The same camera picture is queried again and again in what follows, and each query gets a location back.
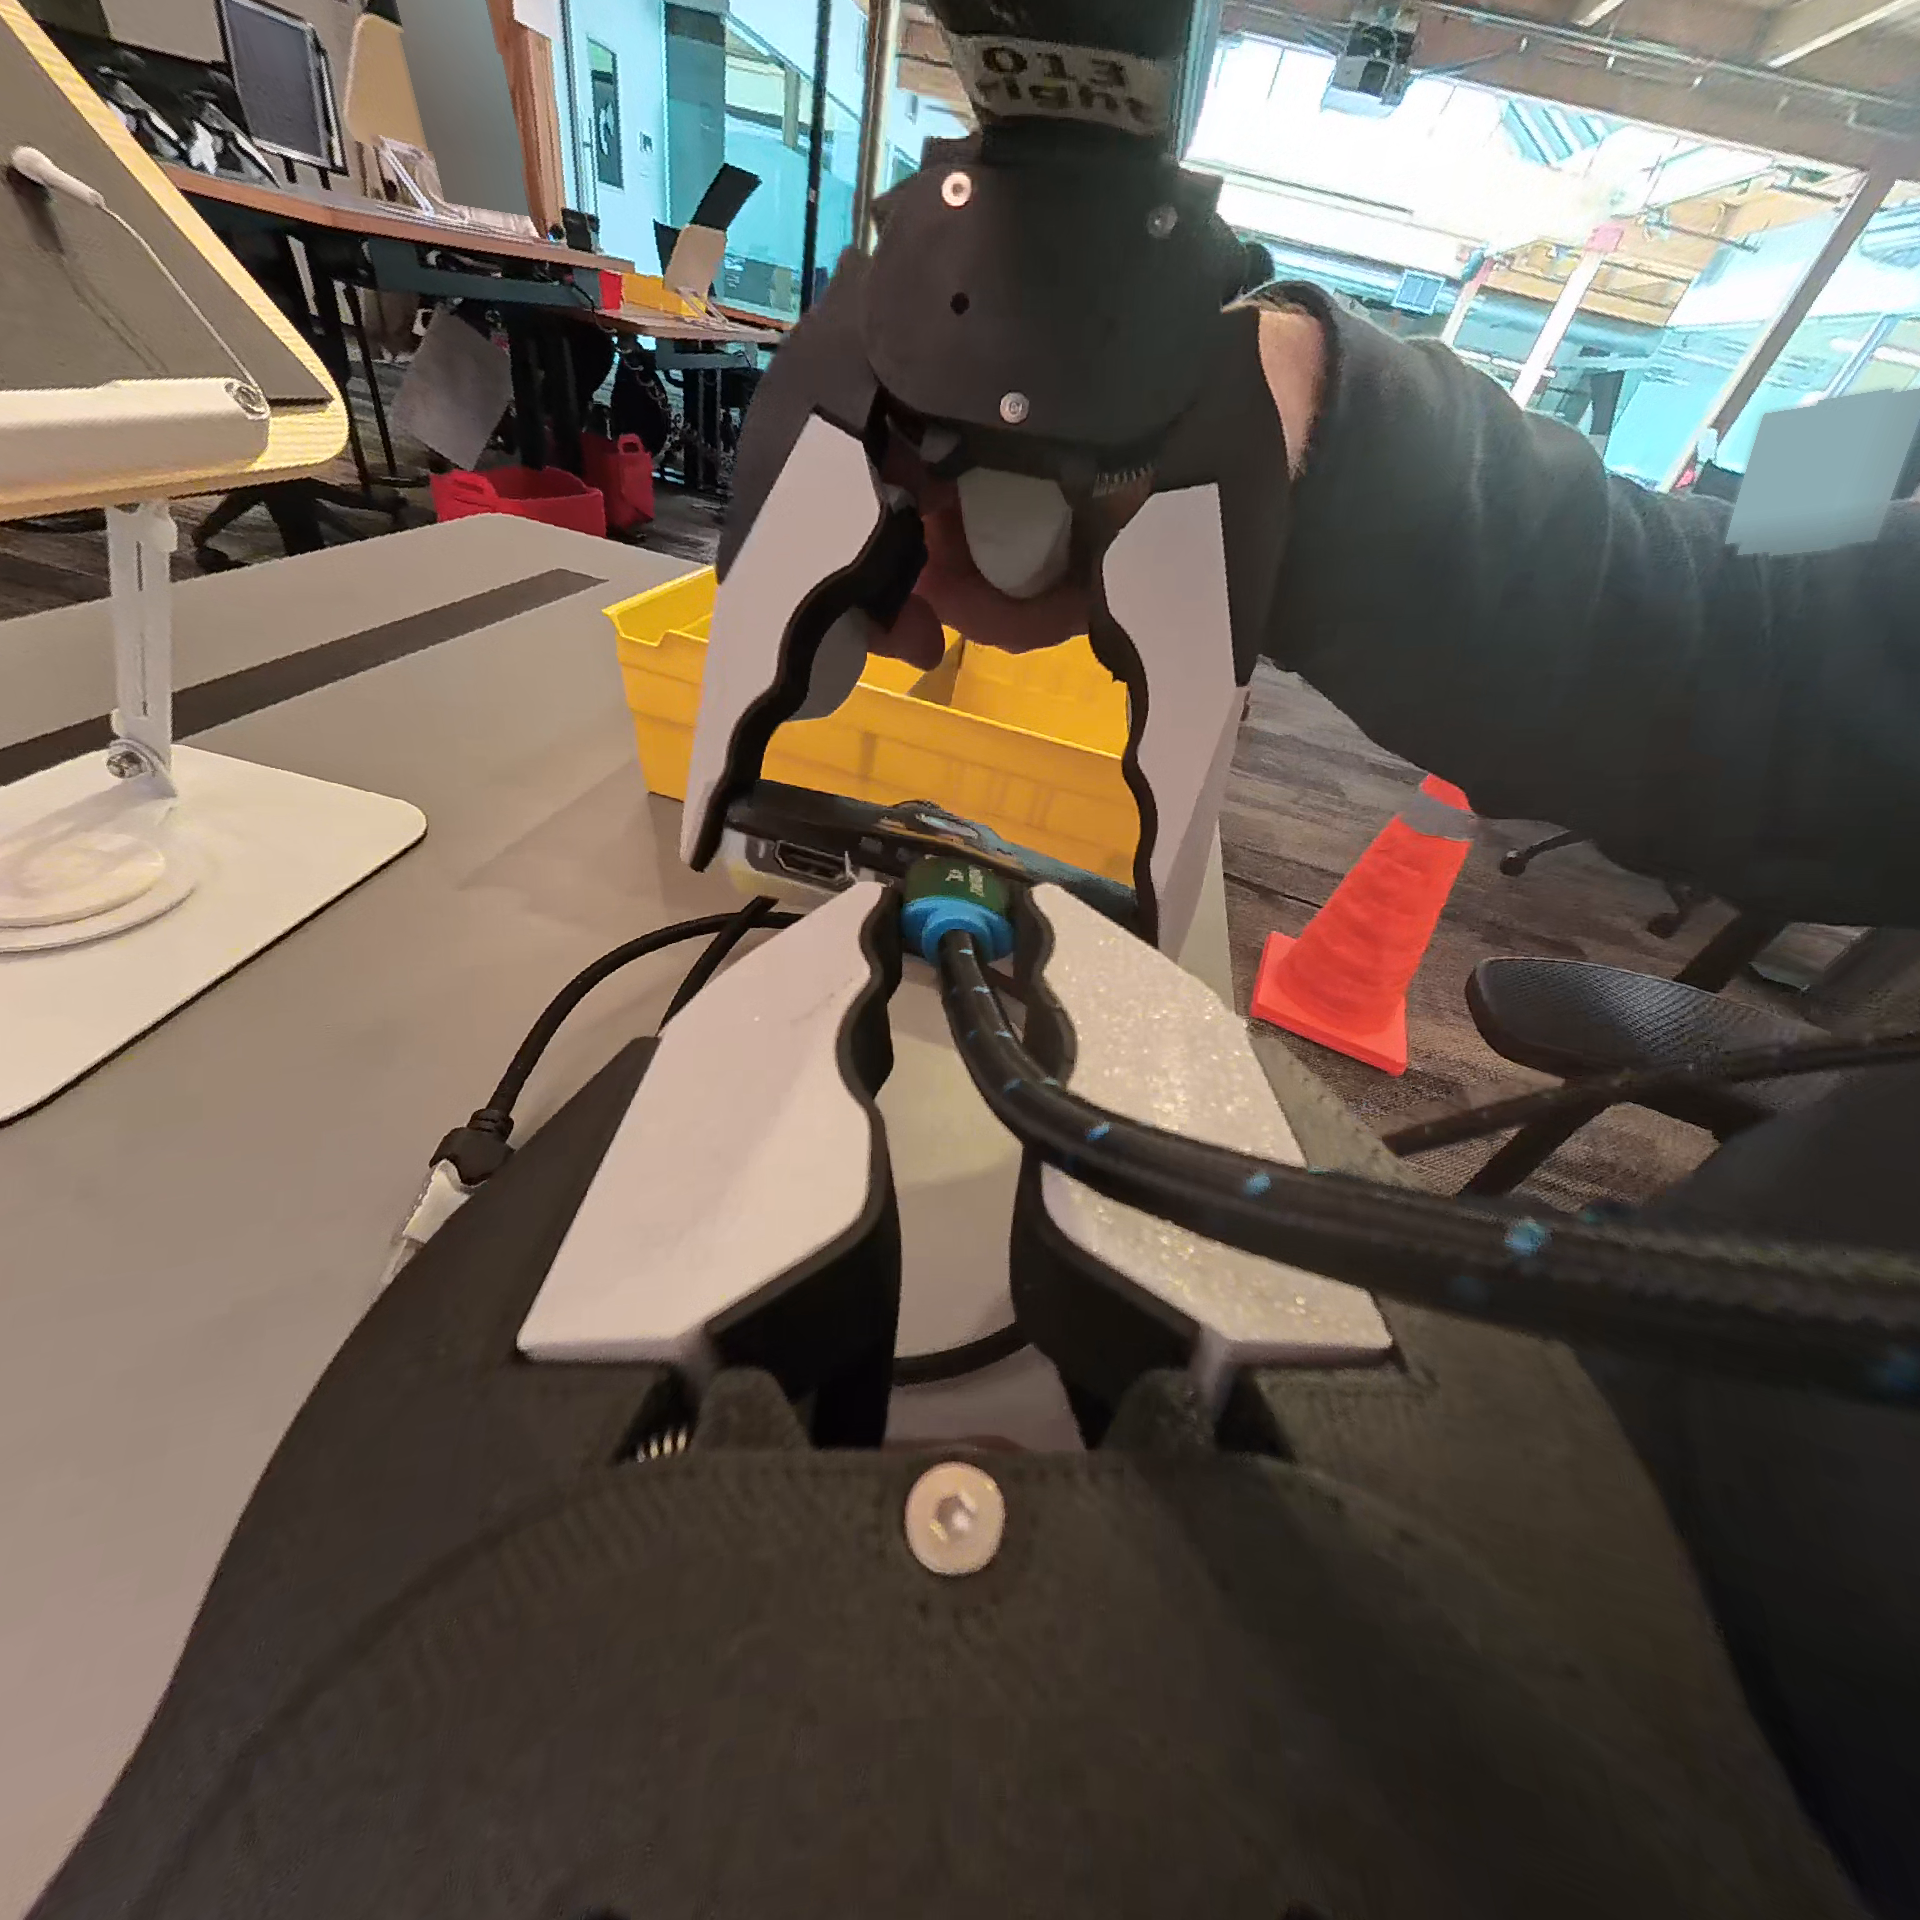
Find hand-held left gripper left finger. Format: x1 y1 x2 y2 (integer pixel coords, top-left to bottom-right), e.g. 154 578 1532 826
517 880 905 1450

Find low red basket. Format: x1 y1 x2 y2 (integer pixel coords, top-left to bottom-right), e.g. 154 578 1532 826
431 466 607 540

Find grey hanging board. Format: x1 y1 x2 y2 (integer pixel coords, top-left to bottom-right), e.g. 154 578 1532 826
394 308 516 470

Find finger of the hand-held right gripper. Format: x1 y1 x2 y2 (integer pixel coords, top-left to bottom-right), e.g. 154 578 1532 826
678 412 930 875
1085 483 1254 979

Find orange traffic cone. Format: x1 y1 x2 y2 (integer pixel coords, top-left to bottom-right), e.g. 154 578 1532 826
1250 774 1480 1074

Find wooden board stand white base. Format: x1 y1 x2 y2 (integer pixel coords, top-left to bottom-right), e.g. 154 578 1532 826
0 0 431 1124

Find grey desk monitor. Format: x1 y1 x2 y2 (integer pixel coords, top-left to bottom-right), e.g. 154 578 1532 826
215 0 340 174

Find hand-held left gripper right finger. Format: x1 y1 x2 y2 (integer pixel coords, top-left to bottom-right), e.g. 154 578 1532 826
1009 880 1393 1450

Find person's right hand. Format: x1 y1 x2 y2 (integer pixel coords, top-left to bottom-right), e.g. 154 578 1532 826
879 444 1142 664

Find person's dark sweater torso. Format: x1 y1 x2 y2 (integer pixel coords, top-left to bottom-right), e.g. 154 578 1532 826
1559 1051 1920 1920

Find red basket with handle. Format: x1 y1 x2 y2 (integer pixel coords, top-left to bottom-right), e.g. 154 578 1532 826
582 432 660 534

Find blue-flecked HDMI cable green plugs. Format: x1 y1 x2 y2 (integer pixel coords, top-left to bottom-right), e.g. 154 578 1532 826
897 849 1920 1404

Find small tilted board stand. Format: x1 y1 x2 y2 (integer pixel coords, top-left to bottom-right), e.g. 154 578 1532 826
654 167 765 301

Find person's right forearm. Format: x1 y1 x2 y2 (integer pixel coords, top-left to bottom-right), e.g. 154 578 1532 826
1257 282 1920 928

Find yellow plastic bin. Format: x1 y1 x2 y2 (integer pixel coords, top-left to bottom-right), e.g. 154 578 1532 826
604 569 1136 887

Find black floor lamp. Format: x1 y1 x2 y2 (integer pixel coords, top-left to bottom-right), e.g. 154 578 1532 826
807 0 836 324

